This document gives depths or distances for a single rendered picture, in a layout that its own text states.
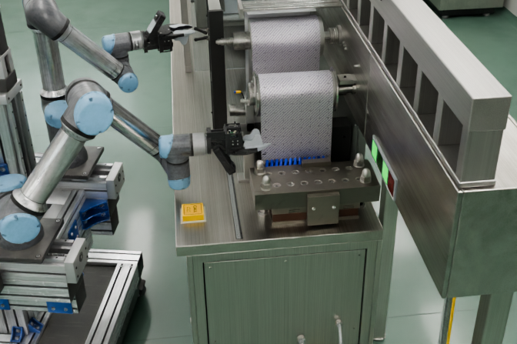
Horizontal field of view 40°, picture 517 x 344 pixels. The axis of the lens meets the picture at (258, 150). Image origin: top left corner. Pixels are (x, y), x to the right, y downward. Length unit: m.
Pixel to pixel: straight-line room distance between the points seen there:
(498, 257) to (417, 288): 1.81
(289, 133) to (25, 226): 0.88
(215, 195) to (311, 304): 0.49
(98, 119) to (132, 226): 1.79
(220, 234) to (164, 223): 1.61
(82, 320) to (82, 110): 1.20
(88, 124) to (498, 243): 1.17
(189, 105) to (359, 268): 1.09
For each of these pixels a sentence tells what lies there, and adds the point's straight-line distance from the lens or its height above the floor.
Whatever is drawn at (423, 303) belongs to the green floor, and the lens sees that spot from 3.44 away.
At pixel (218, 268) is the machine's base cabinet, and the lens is 2.32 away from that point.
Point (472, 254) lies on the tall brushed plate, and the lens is 1.69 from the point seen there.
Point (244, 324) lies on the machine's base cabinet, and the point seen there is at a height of 0.54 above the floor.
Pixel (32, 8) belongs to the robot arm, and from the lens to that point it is 2.68.
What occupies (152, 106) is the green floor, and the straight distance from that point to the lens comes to 5.06.
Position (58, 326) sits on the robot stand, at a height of 0.21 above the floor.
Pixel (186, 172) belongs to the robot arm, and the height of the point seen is 1.02.
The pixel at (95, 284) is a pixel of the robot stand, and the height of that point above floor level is 0.21.
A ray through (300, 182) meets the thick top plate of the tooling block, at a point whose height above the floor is 1.03.
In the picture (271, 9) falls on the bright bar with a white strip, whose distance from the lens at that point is 2.50.
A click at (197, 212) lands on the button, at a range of 2.35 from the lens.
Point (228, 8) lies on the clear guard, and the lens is 3.26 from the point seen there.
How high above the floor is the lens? 2.29
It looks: 31 degrees down
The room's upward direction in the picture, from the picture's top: 1 degrees counter-clockwise
